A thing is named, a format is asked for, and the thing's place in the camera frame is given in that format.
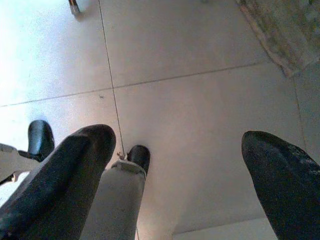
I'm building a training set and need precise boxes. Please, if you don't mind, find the metal chair leg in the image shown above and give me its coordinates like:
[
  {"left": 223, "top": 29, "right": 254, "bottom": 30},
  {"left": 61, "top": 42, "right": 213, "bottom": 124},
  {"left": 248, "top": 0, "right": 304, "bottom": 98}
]
[{"left": 67, "top": 0, "right": 83, "bottom": 16}]

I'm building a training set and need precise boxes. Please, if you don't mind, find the grey robot leg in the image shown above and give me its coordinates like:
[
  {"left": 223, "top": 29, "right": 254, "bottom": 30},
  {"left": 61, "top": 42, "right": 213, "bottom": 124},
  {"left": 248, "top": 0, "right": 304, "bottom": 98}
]
[
  {"left": 0, "top": 142, "right": 45, "bottom": 186},
  {"left": 79, "top": 159, "right": 147, "bottom": 240}
]

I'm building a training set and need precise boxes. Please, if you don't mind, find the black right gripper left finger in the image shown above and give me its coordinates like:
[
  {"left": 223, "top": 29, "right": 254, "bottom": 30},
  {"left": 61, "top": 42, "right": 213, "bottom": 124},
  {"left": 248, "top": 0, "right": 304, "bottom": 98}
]
[{"left": 0, "top": 123, "right": 117, "bottom": 240}]

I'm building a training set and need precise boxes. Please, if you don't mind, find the beige patterned rug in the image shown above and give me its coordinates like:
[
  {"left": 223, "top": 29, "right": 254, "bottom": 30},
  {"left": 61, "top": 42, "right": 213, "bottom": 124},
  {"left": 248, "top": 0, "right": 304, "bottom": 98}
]
[{"left": 234, "top": 0, "right": 320, "bottom": 78}]

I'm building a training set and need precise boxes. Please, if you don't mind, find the grey robot left leg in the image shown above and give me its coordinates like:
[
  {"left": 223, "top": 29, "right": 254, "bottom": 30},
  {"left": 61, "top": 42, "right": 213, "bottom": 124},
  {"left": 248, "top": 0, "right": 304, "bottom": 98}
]
[{"left": 0, "top": 142, "right": 45, "bottom": 186}]

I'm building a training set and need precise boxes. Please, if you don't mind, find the black robot left foot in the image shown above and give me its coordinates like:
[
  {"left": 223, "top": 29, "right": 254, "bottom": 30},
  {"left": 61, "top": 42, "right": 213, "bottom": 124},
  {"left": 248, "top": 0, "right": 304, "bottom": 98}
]
[{"left": 18, "top": 119, "right": 56, "bottom": 162}]

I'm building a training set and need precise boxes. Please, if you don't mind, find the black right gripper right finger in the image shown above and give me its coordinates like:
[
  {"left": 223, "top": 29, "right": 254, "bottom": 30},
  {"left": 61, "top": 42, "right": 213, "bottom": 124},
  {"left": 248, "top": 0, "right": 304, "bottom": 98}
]
[{"left": 241, "top": 129, "right": 320, "bottom": 240}]

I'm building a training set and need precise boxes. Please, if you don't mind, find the grey robot right leg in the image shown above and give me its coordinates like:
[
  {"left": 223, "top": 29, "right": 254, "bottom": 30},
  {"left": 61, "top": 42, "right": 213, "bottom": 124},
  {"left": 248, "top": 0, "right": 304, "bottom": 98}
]
[{"left": 79, "top": 159, "right": 147, "bottom": 240}]

